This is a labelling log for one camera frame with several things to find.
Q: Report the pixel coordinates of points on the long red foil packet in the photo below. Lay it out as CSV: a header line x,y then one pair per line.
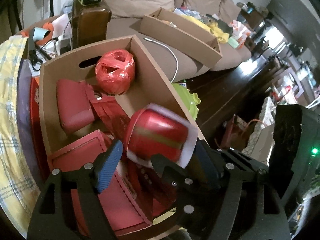
x,y
108,110

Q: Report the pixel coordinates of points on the open box with clutter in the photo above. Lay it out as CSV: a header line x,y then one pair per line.
x,y
47,39

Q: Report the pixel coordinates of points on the orange white paper bag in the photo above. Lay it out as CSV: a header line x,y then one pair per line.
x,y
239,35

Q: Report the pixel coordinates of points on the red stitched box bag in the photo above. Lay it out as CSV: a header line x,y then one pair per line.
x,y
125,211

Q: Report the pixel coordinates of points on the dark wooden sofa armrest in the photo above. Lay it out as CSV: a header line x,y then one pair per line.
x,y
89,23

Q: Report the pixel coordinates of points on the yellow plastic bag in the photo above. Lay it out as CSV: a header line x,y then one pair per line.
x,y
215,28

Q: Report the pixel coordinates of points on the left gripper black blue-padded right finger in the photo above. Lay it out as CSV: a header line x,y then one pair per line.
x,y
241,203

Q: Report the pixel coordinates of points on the cardboard tray box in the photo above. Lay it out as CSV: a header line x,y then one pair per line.
x,y
150,85

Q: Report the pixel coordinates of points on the green plastic kids case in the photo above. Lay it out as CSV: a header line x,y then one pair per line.
x,y
190,100

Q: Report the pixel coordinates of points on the yellow plaid tablecloth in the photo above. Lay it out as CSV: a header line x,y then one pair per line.
x,y
19,191

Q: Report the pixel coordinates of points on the dark red pouch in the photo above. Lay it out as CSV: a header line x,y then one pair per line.
x,y
73,104

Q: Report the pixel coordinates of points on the red rounded tin box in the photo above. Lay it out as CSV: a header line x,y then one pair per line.
x,y
157,130

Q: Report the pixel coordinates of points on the brown sofa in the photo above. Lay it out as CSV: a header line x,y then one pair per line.
x,y
175,64

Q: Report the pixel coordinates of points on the cardboard tray on sofa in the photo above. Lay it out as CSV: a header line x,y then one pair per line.
x,y
181,34

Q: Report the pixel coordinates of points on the red plastic twine ball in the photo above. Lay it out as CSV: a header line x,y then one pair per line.
x,y
115,71

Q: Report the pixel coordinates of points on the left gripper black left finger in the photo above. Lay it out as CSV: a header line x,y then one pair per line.
x,y
53,216

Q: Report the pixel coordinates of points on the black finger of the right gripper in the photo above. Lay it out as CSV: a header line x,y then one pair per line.
x,y
169,172

